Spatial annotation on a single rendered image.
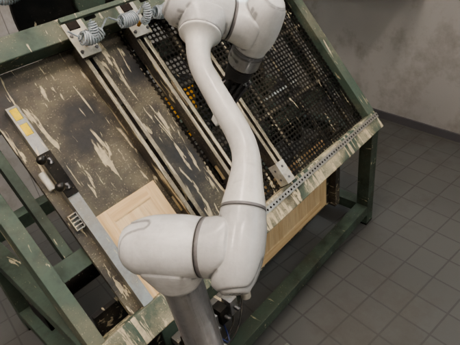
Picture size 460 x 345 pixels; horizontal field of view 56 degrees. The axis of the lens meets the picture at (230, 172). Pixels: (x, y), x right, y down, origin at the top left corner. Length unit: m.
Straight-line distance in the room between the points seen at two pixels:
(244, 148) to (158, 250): 0.29
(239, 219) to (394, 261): 2.40
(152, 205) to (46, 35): 0.83
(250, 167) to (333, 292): 2.12
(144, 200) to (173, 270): 1.04
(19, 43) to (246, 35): 1.13
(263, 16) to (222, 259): 0.57
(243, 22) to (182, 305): 0.68
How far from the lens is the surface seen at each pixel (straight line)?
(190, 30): 1.06
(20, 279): 2.42
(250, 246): 0.88
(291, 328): 2.81
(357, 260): 3.19
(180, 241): 0.90
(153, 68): 2.16
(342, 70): 2.97
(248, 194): 0.91
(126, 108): 2.00
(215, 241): 0.88
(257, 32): 1.10
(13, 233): 1.77
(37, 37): 2.02
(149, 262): 0.93
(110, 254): 1.83
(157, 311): 1.86
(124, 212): 1.89
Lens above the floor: 2.27
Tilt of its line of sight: 34 degrees down
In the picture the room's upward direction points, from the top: 8 degrees counter-clockwise
